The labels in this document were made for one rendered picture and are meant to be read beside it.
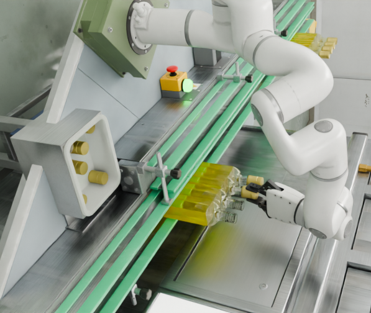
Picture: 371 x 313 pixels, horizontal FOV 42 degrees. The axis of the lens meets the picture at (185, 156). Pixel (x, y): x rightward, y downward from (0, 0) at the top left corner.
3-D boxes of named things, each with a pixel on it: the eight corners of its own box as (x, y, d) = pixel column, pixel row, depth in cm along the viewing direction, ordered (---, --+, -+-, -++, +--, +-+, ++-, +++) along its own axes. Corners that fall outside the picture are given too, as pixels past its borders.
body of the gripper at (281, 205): (311, 218, 137) (276, 205, 143) (312, 190, 131) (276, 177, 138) (297, 234, 132) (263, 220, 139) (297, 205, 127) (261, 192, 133)
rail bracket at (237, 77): (215, 81, 177) (250, 84, 171) (214, 63, 173) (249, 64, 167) (219, 77, 180) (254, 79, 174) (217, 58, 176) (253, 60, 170)
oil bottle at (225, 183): (167, 190, 152) (231, 203, 144) (164, 176, 149) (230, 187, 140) (175, 181, 157) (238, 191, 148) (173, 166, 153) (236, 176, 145)
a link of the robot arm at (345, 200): (338, 215, 115) (356, 185, 119) (298, 200, 121) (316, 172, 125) (344, 248, 125) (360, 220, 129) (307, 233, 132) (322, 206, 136)
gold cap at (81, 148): (64, 144, 122) (79, 146, 120) (73, 136, 124) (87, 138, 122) (69, 156, 124) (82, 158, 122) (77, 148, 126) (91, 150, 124)
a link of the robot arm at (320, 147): (312, 125, 117) (259, 154, 116) (302, 56, 102) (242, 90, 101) (356, 166, 106) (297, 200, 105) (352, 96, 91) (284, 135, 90)
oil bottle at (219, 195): (159, 203, 148) (224, 216, 139) (156, 189, 145) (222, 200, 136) (167, 192, 152) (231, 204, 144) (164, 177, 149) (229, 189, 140)
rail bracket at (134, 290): (105, 301, 129) (149, 315, 123) (99, 284, 125) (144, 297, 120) (113, 290, 132) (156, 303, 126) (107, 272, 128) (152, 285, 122)
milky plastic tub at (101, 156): (59, 215, 126) (87, 221, 122) (35, 141, 114) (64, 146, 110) (97, 176, 139) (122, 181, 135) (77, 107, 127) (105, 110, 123)
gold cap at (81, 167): (64, 163, 122) (78, 166, 121) (73, 156, 125) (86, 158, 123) (68, 175, 124) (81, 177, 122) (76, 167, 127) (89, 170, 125)
